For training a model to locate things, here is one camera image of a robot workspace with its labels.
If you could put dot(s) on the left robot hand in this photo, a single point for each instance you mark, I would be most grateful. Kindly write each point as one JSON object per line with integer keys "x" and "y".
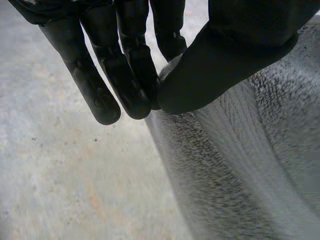
{"x": 215, "y": 62}

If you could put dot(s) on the grey towel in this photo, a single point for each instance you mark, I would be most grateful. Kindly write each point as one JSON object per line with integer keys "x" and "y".
{"x": 237, "y": 162}

